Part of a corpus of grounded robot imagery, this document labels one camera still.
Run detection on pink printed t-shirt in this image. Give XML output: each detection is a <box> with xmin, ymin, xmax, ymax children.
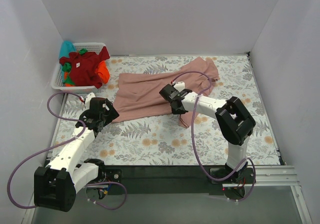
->
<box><xmin>113</xmin><ymin>56</ymin><xmax>221</xmax><ymax>129</ymax></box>

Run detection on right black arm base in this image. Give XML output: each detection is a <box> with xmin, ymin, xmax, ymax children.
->
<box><xmin>208</xmin><ymin>162</ymin><xmax>256</xmax><ymax>202</ymax></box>

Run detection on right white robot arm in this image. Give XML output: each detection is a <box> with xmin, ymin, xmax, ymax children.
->
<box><xmin>159</xmin><ymin>84</ymin><xmax>256</xmax><ymax>183</ymax></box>

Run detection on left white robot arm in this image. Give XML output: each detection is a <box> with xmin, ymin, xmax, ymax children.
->
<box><xmin>34</xmin><ymin>93</ymin><xmax>119</xmax><ymax>212</ymax></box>

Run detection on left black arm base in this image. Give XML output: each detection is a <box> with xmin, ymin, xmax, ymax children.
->
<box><xmin>81</xmin><ymin>169</ymin><xmax>124</xmax><ymax>201</ymax></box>

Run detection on orange t-shirt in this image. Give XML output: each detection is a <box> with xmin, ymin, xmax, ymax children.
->
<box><xmin>63</xmin><ymin>60</ymin><xmax>110</xmax><ymax>87</ymax></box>

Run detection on floral table mat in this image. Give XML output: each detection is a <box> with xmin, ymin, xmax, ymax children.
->
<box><xmin>49</xmin><ymin>54</ymin><xmax>281</xmax><ymax>166</ymax></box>

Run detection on dark red t-shirt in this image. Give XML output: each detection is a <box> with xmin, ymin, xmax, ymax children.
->
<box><xmin>59</xmin><ymin>46</ymin><xmax>110</xmax><ymax>88</ymax></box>

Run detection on white plastic laundry basket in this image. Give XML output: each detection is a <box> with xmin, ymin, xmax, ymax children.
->
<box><xmin>50</xmin><ymin>42</ymin><xmax>105</xmax><ymax>94</ymax></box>

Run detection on teal t-shirt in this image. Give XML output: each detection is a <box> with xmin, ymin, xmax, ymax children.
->
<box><xmin>59</xmin><ymin>40</ymin><xmax>77</xmax><ymax>58</ymax></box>

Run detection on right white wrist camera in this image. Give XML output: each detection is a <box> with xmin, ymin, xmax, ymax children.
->
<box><xmin>171</xmin><ymin>81</ymin><xmax>186</xmax><ymax>92</ymax></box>

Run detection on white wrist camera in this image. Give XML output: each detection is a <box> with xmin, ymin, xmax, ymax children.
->
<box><xmin>79</xmin><ymin>92</ymin><xmax>96</xmax><ymax>107</ymax></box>
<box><xmin>171</xmin><ymin>81</ymin><xmax>186</xmax><ymax>92</ymax></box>

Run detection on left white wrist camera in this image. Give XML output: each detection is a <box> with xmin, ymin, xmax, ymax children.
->
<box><xmin>79</xmin><ymin>92</ymin><xmax>96</xmax><ymax>107</ymax></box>

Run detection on aluminium frame rail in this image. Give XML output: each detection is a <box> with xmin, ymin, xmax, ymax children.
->
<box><xmin>34</xmin><ymin>166</ymin><xmax>301</xmax><ymax>190</ymax></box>

